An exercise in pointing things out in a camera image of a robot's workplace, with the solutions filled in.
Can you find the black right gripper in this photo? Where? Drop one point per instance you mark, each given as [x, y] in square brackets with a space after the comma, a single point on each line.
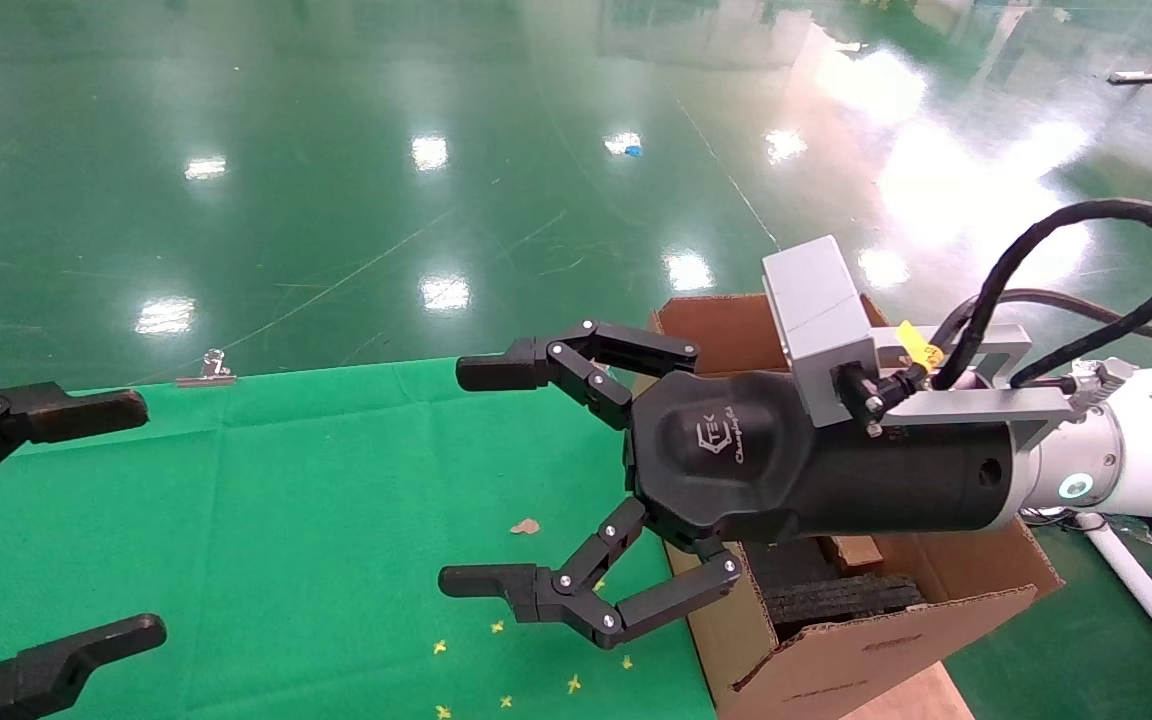
[736, 470]

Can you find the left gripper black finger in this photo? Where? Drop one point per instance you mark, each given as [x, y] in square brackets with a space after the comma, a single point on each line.
[56, 415]
[46, 675]

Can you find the small long cardboard box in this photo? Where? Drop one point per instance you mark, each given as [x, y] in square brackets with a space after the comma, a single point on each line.
[856, 552]

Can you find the small brown cardboard scrap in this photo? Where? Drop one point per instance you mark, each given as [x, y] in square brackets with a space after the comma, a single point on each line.
[525, 526]

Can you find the large open cardboard carton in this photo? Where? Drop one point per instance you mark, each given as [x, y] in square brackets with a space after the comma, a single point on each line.
[836, 670]

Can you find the silver binder clip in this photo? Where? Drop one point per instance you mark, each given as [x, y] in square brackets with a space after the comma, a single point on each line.
[208, 375]

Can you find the green table cloth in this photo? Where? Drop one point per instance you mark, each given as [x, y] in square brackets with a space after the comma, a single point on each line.
[286, 520]

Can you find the black ribbed foam block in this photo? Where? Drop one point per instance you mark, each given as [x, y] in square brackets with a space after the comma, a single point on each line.
[836, 600]

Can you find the white flat floor bar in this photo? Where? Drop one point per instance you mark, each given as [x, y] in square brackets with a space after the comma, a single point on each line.
[1144, 76]

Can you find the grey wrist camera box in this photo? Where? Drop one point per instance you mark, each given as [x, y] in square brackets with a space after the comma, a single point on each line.
[821, 320]

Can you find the grey metal camera bracket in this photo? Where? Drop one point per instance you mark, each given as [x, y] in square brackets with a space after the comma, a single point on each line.
[976, 405]

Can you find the white pipe frame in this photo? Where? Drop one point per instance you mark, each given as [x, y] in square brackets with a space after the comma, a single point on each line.
[1136, 585]

